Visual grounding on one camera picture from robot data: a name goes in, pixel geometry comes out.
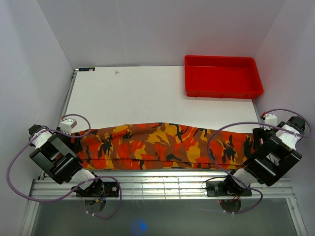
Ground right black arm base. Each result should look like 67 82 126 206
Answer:
206 181 252 197

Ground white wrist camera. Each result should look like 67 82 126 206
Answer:
59 118 77 135
261 113 278 131

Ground aluminium frame rail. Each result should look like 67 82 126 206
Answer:
30 169 295 200

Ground small label sticker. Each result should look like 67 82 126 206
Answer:
78 67 95 72

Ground red plastic bin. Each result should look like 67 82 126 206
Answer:
185 55 263 99

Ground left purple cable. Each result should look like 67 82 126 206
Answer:
6 113 122 220

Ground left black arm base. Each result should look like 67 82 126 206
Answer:
74 180 119 198

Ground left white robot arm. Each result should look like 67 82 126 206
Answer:
29 124 105 197

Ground orange camouflage trousers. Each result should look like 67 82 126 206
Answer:
73 122 253 170

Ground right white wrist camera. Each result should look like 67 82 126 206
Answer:
261 113 278 131

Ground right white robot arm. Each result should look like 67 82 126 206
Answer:
221 116 306 196

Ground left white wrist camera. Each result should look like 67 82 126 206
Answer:
59 118 77 135

